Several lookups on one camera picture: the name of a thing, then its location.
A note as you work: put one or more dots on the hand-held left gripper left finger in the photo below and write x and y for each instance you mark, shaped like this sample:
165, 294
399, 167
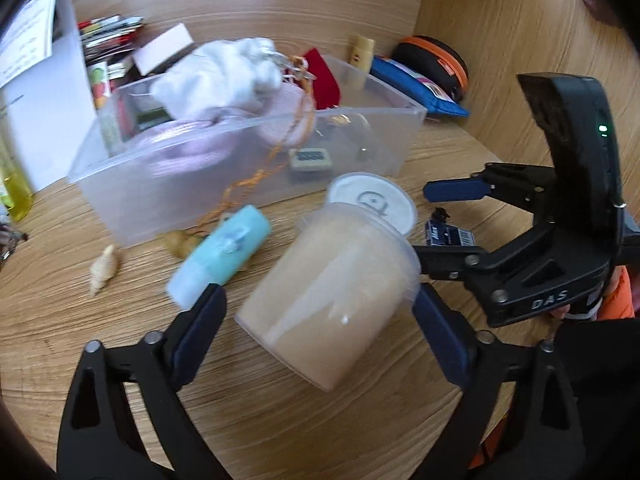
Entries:
200, 330

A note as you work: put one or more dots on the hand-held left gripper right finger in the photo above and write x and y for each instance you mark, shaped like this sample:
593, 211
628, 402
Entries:
440, 335

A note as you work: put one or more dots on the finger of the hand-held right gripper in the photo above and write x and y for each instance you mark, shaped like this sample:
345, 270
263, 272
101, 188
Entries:
455, 190
450, 262

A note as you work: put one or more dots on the small blue box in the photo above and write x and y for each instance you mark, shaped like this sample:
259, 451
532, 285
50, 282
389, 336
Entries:
450, 234

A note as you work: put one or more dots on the light blue tube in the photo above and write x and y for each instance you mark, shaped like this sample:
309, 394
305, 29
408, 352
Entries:
225, 250

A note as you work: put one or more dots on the white round jar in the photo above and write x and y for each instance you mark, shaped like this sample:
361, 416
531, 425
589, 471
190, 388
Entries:
370, 200

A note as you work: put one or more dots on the beige translucent tub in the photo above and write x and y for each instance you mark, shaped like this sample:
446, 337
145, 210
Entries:
320, 300

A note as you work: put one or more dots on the clear plastic storage box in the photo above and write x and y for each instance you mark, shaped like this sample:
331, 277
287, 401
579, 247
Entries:
175, 200

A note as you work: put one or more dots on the red fabric pouch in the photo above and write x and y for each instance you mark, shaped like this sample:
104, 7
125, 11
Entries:
322, 77

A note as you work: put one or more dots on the pink round case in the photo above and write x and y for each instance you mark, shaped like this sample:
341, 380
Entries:
285, 130

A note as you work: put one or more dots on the small black clip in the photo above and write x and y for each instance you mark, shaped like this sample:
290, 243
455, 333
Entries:
442, 213

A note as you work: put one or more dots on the blue patchwork pouch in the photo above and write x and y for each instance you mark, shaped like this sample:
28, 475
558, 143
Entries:
415, 90

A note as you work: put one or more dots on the beige seashell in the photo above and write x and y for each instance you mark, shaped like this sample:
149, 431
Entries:
105, 270

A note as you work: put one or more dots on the black orange zip case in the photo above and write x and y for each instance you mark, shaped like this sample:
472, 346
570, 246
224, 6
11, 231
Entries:
430, 57

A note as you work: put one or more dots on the cream mahjong tile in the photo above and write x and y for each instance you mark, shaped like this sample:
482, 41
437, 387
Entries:
310, 160

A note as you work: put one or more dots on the yellow cream tube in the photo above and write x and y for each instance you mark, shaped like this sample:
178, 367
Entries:
361, 62

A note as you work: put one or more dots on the yellow green bottle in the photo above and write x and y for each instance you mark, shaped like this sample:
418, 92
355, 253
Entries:
15, 185

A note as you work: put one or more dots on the white paper box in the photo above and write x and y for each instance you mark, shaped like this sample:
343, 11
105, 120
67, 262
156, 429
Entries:
60, 110

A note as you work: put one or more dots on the fruit print carton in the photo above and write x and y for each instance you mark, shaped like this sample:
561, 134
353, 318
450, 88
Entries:
100, 85

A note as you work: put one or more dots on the white brown small box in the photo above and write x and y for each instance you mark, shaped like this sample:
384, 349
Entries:
162, 50

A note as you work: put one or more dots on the stack of booklets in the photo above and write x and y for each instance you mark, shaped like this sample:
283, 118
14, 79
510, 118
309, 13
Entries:
110, 45

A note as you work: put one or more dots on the printed paper sheet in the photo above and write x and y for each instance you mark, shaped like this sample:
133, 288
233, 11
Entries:
25, 40

